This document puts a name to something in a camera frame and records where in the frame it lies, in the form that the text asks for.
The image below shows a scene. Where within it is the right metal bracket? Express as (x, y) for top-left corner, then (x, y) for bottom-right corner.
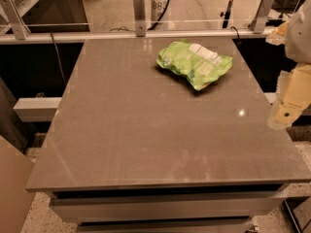
(250, 0), (274, 34)

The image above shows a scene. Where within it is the black cable on floor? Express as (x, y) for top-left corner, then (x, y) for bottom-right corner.
(109, 0), (172, 33)

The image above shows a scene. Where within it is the black stand with knob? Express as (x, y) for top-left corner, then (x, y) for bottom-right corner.
(221, 0), (234, 28)

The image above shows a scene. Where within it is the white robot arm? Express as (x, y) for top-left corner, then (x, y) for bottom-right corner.
(265, 0), (311, 130)

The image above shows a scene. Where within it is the green rice chip bag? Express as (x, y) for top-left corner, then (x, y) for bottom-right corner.
(156, 41), (233, 91)

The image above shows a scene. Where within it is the middle metal bracket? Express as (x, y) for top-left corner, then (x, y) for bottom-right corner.
(133, 0), (147, 37)

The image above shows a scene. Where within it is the white cylindrical post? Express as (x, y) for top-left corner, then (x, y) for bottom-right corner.
(151, 0), (170, 25)

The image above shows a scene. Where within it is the metal bracket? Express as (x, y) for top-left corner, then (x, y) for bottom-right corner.
(250, 0), (274, 34)
(0, 0), (30, 40)
(133, 0), (147, 37)

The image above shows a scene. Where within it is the brown panel at left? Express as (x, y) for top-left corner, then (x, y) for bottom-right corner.
(0, 137), (34, 233)

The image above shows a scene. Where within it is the left metal bracket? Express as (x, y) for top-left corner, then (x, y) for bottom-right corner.
(0, 0), (30, 40)

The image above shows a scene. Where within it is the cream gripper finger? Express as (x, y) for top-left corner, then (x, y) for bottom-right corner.
(265, 21), (289, 46)
(267, 63), (311, 129)

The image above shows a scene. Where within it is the clear acrylic barrier strip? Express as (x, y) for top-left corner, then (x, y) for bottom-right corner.
(0, 18), (260, 28)

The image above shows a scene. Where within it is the long aluminium rail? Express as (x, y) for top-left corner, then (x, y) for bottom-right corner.
(0, 27), (274, 45)

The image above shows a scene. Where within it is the left hanging black cable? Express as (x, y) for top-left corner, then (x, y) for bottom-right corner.
(50, 32), (68, 88)

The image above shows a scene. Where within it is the grey drawer cabinet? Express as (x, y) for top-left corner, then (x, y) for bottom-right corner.
(27, 37), (310, 233)

